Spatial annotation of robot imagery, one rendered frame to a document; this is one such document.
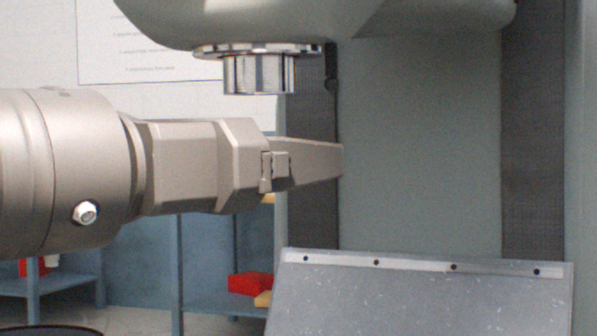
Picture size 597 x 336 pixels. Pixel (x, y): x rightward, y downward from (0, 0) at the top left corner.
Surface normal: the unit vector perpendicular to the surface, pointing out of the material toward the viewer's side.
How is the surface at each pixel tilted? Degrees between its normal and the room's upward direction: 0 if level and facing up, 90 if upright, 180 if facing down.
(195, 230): 90
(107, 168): 85
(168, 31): 149
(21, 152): 75
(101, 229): 134
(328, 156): 90
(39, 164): 83
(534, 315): 63
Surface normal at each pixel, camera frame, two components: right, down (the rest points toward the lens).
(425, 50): -0.40, 0.05
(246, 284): -0.69, 0.05
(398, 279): -0.36, -0.40
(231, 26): -0.04, 0.89
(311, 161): 0.66, 0.03
